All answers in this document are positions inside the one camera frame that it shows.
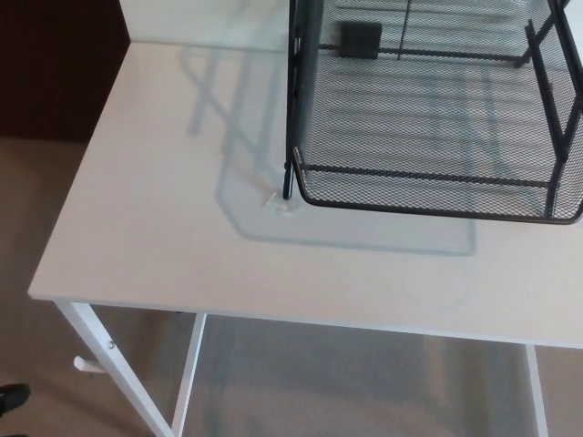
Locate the black metal file tray frame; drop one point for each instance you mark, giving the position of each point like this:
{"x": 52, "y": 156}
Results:
{"x": 287, "y": 182}

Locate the dark brown wooden panel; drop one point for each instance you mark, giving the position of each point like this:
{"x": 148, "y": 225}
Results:
{"x": 54, "y": 68}

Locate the white table left leg frame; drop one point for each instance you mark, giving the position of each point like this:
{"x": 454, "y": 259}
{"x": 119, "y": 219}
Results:
{"x": 100, "y": 332}

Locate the white table right leg frame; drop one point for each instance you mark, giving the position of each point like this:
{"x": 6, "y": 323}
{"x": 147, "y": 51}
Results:
{"x": 531, "y": 391}

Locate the black shoe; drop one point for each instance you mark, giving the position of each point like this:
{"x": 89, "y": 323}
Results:
{"x": 13, "y": 398}

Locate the black mesh file tray drawer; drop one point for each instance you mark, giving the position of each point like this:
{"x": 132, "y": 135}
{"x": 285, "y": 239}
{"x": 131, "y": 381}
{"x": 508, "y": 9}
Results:
{"x": 410, "y": 136}

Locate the white table leg frame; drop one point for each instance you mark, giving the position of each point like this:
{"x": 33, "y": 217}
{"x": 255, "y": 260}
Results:
{"x": 531, "y": 391}
{"x": 100, "y": 332}

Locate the white hook peg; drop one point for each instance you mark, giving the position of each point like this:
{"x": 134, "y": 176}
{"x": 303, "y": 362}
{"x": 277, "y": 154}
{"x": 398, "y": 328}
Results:
{"x": 86, "y": 365}

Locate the clear tape piece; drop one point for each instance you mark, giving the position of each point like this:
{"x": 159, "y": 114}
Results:
{"x": 282, "y": 209}

